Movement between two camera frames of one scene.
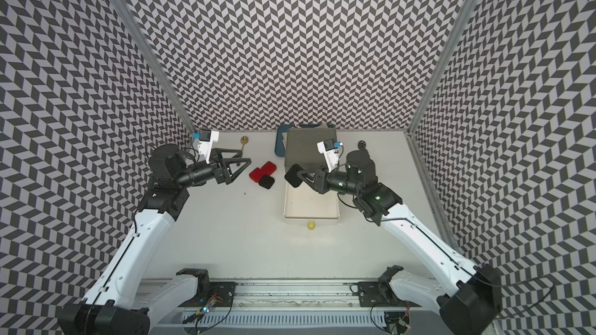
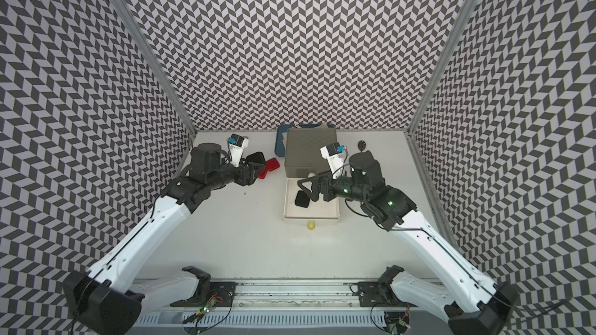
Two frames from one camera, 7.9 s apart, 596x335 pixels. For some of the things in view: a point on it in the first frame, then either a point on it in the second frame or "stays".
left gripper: [224, 175] -> [247, 174]
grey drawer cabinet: [301, 146] stays
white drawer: [305, 202] stays
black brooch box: [266, 181] -> [258, 157]
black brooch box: [292, 177] -> [302, 198]
